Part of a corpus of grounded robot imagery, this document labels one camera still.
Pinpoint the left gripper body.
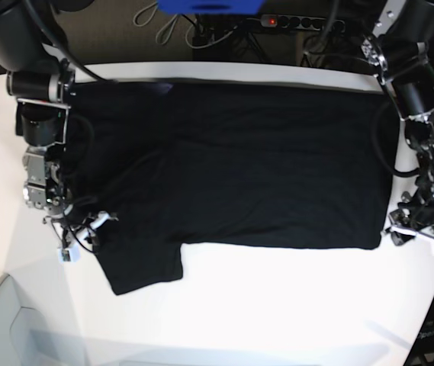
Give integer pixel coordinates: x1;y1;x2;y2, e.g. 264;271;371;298
381;190;434;246

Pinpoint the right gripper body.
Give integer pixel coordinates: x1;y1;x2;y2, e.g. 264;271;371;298
42;205;119;252

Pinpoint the black t-shirt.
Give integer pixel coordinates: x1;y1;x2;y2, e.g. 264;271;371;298
63;83;392;295

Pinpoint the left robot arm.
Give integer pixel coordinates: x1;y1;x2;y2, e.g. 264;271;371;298
361;1;434;248

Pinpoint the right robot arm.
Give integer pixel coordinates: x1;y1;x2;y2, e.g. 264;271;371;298
0;1;113;262

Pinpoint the white bin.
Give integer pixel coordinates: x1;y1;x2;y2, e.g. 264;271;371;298
0;276;88;365

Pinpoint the black power strip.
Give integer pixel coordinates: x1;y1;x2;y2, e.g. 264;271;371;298
259;14;327;32

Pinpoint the blue box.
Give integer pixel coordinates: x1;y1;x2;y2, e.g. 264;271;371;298
157;0;264;14

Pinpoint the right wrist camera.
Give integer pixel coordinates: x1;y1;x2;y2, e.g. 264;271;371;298
58;246;80;263

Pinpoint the white cable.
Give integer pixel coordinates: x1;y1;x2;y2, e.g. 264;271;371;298
133;5;240;49

